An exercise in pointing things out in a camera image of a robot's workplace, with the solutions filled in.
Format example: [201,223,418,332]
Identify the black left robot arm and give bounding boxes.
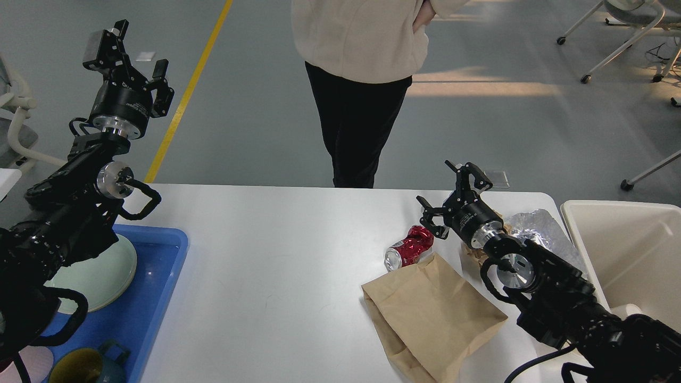
[1,19,175,382]

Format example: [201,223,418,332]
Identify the crumpled aluminium foil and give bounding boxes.
[504,209,588,276]

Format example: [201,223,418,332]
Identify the pink cup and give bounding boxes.
[1,346,54,382]

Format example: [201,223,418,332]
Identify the white office chair left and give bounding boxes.
[1,57,66,173]

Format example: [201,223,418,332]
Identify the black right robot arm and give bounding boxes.
[417,162,680,382]

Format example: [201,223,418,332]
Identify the teal mug yellow inside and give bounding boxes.
[48,339,131,382]

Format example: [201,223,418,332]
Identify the white plastic bin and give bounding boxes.
[560,199,680,331]

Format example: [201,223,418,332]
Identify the crushed red soda can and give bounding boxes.
[384,225,435,272]

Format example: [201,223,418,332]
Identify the person in cream sweater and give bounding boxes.
[291,1,465,188]

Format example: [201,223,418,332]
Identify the brown paper bag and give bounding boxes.
[362,254,508,382]

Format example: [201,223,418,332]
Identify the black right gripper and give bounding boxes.
[416,160,504,249]

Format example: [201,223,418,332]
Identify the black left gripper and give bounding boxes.
[82,20,175,140]

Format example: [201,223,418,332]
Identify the chair leg with caster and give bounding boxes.
[619,150,680,191]

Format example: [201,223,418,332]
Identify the light green plate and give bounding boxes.
[44,234,138,313]

